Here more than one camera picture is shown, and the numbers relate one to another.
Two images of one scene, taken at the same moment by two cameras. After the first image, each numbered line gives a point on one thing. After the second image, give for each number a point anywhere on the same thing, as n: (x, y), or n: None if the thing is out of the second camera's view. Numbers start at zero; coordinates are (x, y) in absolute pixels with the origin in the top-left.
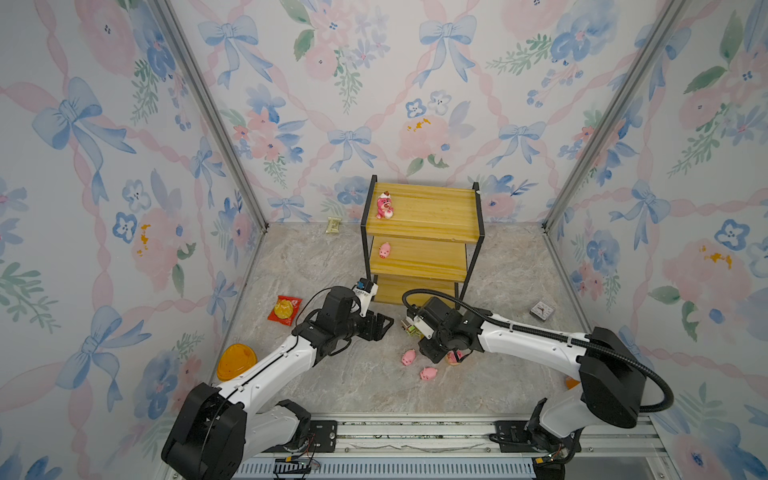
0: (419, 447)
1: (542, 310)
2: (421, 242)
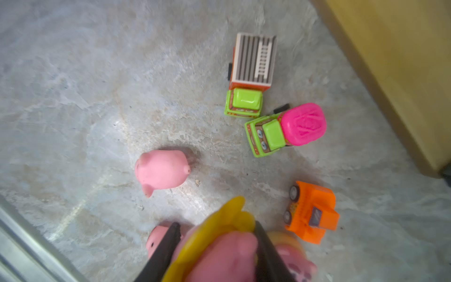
0: (27, 255)
1: None
2: (403, 49)
